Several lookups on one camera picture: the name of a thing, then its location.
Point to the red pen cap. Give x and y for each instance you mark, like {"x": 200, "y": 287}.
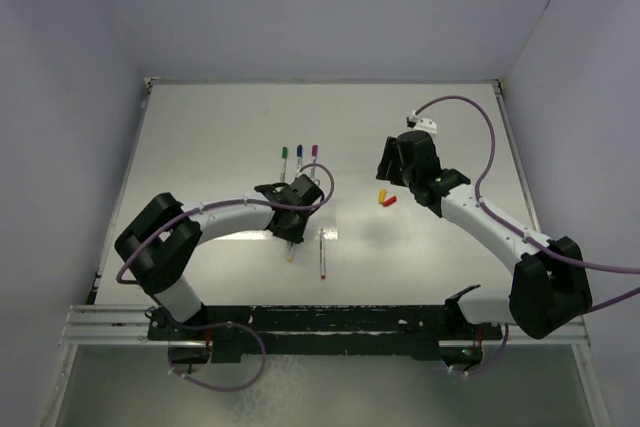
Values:
{"x": 390, "y": 201}

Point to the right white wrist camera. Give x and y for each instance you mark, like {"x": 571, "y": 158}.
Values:
{"x": 419, "y": 123}

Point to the aluminium rail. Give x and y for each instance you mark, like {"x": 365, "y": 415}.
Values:
{"x": 126, "y": 325}
{"x": 532, "y": 213}

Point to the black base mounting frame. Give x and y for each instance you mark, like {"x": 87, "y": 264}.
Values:
{"x": 230, "y": 332}

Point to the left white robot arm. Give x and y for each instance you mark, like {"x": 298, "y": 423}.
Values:
{"x": 158, "y": 244}

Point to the aluminium rail right side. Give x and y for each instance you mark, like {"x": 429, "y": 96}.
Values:
{"x": 532, "y": 213}

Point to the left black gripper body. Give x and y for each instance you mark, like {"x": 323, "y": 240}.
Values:
{"x": 294, "y": 232}

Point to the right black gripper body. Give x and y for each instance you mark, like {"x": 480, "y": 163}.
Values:
{"x": 408, "y": 178}

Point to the green marker pen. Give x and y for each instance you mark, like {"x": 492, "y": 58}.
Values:
{"x": 282, "y": 176}

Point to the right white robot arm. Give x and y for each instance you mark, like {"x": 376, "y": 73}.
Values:
{"x": 548, "y": 289}

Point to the red marker pen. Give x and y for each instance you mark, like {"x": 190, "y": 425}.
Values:
{"x": 322, "y": 254}

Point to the aluminium rail front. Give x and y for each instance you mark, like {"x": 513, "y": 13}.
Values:
{"x": 126, "y": 325}

